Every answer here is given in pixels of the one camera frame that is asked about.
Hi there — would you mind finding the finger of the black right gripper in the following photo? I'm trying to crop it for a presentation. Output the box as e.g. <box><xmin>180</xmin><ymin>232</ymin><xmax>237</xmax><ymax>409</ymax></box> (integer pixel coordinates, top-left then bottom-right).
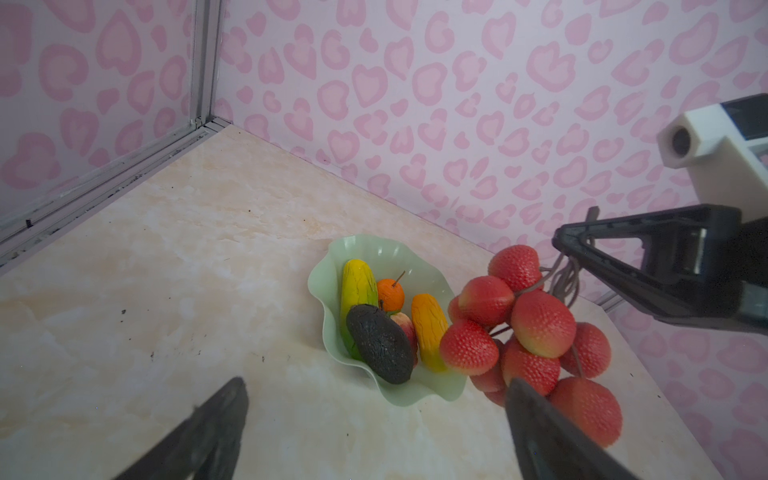
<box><xmin>552</xmin><ymin>204</ymin><xmax>767</xmax><ymax>334</ymax></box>

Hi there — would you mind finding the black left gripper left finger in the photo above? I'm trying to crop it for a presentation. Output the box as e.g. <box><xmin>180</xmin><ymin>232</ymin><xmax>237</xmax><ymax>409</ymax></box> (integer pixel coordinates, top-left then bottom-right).
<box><xmin>117</xmin><ymin>377</ymin><xmax>249</xmax><ymax>479</ymax></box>

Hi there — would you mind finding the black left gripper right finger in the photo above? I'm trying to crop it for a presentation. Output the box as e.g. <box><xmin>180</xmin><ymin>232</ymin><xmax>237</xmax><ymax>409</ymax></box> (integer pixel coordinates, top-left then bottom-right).
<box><xmin>505</xmin><ymin>379</ymin><xmax>637</xmax><ymax>480</ymax></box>

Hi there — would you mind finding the red fake lychee bunch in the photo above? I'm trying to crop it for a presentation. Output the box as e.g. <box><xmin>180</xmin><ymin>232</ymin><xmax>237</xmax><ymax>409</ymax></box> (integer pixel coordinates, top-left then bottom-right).
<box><xmin>421</xmin><ymin>244</ymin><xmax>623</xmax><ymax>447</ymax></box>

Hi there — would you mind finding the red green fake peach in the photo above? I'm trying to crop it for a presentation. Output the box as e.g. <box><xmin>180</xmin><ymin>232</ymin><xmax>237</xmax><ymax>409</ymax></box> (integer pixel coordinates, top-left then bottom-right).
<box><xmin>390</xmin><ymin>312</ymin><xmax>418</xmax><ymax>366</ymax></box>

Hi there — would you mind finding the dark fake avocado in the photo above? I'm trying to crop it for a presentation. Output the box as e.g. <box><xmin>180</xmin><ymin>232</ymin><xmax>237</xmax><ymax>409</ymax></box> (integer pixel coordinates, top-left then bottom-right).
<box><xmin>346</xmin><ymin>304</ymin><xmax>414</xmax><ymax>385</ymax></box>

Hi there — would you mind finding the small fake orange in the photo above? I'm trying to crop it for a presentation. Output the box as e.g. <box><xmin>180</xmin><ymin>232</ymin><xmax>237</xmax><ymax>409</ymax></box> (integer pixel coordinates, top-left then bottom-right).
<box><xmin>377</xmin><ymin>271</ymin><xmax>405</xmax><ymax>314</ymax></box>

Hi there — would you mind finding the green yellow fake mango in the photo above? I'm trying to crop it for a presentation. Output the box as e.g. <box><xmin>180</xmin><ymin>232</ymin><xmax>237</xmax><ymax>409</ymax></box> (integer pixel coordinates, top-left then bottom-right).
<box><xmin>339</xmin><ymin>259</ymin><xmax>379</xmax><ymax>360</ymax></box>

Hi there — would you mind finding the light green scalloped fruit bowl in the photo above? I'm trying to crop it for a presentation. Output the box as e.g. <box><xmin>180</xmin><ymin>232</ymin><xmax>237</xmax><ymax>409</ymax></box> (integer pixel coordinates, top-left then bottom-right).
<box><xmin>307</xmin><ymin>234</ymin><xmax>466</xmax><ymax>407</ymax></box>

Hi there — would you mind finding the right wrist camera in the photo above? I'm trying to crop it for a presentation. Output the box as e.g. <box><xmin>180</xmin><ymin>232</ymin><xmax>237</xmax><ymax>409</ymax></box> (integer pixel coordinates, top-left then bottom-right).
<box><xmin>657</xmin><ymin>93</ymin><xmax>767</xmax><ymax>222</ymax></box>

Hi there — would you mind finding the aluminium frame strut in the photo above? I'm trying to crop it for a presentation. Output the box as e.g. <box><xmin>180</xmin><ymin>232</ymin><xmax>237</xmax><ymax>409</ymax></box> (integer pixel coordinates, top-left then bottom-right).
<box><xmin>1</xmin><ymin>1</ymin><xmax>225</xmax><ymax>272</ymax></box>

